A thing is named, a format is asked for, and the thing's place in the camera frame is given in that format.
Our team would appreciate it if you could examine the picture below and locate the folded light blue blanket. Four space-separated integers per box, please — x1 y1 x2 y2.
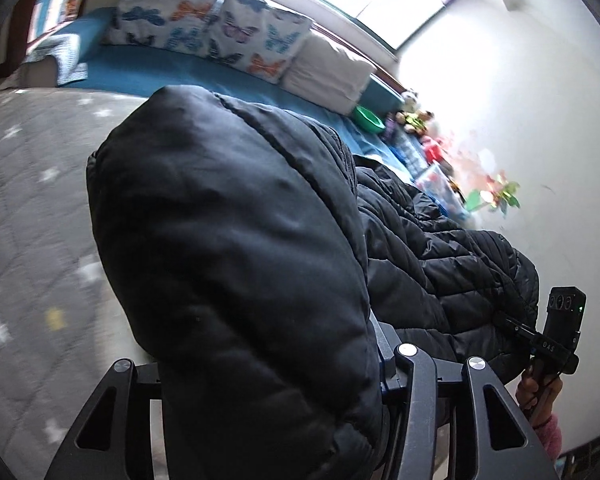
19 34 88 88

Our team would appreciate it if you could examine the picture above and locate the left butterfly print pillow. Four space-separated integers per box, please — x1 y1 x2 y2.
106 0 223 56

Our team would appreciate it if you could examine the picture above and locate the red toy box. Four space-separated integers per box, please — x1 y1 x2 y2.
419 136 446 165

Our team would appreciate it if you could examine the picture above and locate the white plain pillow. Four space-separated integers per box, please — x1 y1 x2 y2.
279 32 376 116

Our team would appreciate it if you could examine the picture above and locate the green plastic basin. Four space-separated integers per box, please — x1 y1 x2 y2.
351 105 386 134

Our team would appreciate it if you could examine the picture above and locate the purple plush toy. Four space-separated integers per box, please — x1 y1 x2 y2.
379 113 399 145

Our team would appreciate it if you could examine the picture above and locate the clear plastic storage box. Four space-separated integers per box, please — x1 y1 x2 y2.
415 162 470 223

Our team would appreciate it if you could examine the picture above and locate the husky plush toy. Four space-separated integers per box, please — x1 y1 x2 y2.
400 89 419 114

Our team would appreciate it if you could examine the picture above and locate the black puffer down jacket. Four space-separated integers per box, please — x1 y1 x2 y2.
86 86 539 479

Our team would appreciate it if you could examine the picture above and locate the grey quilted star mattress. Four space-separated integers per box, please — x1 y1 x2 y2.
0 89 148 479

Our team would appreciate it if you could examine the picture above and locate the person's right hand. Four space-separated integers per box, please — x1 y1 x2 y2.
515 365 564 428

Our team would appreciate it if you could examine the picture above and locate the butterfly print pillow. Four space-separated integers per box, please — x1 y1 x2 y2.
106 0 223 56
207 0 313 84

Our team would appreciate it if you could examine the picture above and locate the right butterfly print pillow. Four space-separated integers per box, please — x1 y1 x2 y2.
207 0 313 84

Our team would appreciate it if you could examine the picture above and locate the colourful paper pinwheel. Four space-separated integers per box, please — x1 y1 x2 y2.
464 172 521 217

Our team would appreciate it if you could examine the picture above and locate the plush bear yellow vest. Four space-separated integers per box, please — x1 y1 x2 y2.
394 110 434 136

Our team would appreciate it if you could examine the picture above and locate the blue white cabinet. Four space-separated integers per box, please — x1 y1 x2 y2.
26 0 89 44

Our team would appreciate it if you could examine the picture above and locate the person's pink sleeve forearm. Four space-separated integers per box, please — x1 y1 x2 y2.
533 414 562 462

